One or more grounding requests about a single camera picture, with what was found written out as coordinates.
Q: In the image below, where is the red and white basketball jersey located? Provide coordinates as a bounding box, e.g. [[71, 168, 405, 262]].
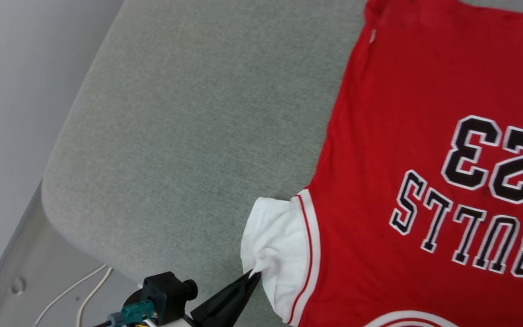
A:
[[241, 0, 523, 327]]

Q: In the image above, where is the teal left camera connector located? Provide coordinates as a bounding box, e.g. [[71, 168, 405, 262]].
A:
[[109, 300, 155, 326]]

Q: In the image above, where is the thick white floor cable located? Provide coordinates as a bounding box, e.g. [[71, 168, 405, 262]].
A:
[[76, 268, 113, 327]]

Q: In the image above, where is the thin white floor cable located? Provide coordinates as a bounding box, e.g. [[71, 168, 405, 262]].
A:
[[34, 265, 109, 327]]

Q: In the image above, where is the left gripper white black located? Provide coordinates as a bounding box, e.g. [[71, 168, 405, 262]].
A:
[[134, 271, 262, 327]]

